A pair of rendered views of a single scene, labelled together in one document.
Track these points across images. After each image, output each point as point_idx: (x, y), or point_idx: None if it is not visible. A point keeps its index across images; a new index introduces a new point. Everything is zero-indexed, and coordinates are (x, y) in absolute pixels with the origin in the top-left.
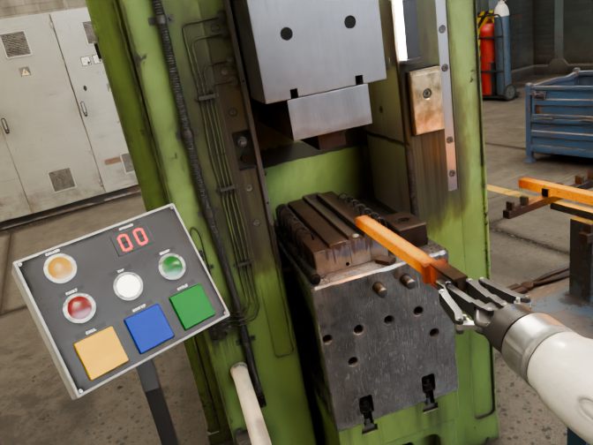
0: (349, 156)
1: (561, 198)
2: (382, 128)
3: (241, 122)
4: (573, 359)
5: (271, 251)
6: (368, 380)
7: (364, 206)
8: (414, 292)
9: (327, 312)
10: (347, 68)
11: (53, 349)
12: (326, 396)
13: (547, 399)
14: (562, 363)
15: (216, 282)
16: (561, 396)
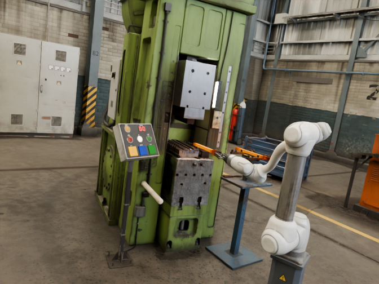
0: (187, 132)
1: (245, 153)
2: (201, 124)
3: (168, 110)
4: (238, 158)
5: (164, 148)
6: (184, 192)
7: (192, 143)
8: (202, 169)
9: (179, 167)
10: (201, 104)
11: (123, 146)
12: (168, 197)
13: (233, 164)
14: (236, 158)
15: None
16: (235, 163)
